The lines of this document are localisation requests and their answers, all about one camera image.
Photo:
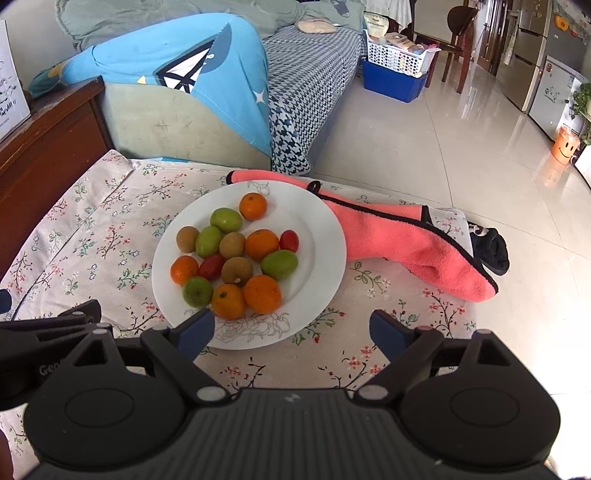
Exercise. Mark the brown kiwi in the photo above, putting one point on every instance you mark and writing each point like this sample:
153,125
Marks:
232,245
236,271
186,239

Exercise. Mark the floral tablecloth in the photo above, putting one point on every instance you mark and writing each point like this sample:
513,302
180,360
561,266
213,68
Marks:
98,241

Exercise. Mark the blue printed blanket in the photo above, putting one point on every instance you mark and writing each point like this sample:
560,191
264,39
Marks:
216,58

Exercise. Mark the green potted plant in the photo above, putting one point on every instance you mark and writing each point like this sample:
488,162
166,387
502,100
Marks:
581,107

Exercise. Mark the brown kiwi centre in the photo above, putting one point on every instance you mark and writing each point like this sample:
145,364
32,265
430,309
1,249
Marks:
236,271

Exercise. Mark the silver refrigerator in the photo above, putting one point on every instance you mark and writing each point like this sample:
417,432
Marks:
538,29

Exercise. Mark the large orange mandarin front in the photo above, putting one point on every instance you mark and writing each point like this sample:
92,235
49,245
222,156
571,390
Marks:
262,294

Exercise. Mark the orange mandarin under finger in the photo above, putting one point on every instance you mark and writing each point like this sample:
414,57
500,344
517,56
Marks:
228,302

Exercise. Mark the white milk carton box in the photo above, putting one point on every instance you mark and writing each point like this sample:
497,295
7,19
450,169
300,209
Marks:
14,108

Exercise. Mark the houndstooth sofa cover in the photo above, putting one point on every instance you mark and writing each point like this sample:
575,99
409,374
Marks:
308,74

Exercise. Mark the orange mandarin left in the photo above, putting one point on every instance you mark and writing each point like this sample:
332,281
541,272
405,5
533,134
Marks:
183,268

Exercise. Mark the blue plastic storage bin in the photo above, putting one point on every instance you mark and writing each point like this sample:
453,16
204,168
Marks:
392,84

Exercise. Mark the brown kiwi left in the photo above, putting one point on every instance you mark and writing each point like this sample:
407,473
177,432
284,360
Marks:
186,239

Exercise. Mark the dark wooden chair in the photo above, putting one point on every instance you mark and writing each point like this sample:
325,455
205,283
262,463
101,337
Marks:
461,23

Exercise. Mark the dark wooden cabinet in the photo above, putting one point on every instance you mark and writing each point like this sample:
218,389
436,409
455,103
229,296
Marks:
65,135

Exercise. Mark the green lime on plate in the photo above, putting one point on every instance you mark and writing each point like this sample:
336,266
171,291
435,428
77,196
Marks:
226,219

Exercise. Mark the red cherry tomato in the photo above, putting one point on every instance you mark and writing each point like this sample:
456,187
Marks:
211,268

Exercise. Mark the brown kiwi right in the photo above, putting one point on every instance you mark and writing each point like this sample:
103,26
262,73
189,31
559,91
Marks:
232,245

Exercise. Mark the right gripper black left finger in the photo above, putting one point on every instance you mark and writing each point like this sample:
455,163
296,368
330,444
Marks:
174,351

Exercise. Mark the small orange mandarin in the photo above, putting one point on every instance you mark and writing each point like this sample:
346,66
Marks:
253,206

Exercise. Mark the orange smiley bucket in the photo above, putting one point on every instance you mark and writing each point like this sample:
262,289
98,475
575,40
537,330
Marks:
565,145

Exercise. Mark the small white fridge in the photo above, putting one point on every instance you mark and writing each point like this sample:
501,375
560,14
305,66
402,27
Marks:
553,101

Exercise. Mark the orange mandarin right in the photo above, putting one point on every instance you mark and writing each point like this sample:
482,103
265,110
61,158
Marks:
261,243

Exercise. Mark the black right gripper right finger marked das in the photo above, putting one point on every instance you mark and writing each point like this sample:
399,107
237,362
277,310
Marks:
410,353

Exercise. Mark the pink fleece cloth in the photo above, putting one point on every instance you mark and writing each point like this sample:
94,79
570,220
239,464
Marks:
399,233

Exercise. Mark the white ceramic plate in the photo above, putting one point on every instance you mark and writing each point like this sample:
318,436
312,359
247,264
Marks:
321,262

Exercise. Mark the red tomato near gripper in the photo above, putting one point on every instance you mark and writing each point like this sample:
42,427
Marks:
289,241

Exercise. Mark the white lattice basket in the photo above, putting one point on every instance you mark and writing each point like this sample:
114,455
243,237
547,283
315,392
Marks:
399,60

